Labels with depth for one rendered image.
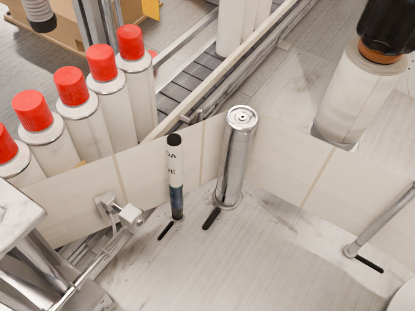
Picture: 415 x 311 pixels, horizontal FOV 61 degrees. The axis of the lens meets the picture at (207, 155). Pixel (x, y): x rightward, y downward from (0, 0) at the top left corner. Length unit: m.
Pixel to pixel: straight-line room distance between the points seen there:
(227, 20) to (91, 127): 0.37
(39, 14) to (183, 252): 0.36
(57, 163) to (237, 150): 0.22
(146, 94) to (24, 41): 0.49
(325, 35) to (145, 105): 0.59
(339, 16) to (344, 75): 0.55
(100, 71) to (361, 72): 0.34
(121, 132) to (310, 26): 0.64
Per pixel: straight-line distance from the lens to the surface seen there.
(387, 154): 0.69
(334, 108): 0.58
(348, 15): 1.10
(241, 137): 0.40
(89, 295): 0.44
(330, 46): 0.96
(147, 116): 0.56
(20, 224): 0.26
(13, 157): 0.42
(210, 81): 0.67
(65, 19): 0.84
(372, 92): 0.54
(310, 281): 0.53
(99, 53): 0.46
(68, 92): 0.43
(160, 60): 0.64
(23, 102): 0.42
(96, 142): 0.49
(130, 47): 0.48
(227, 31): 0.73
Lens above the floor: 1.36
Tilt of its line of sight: 54 degrees down
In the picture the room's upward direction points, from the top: 5 degrees clockwise
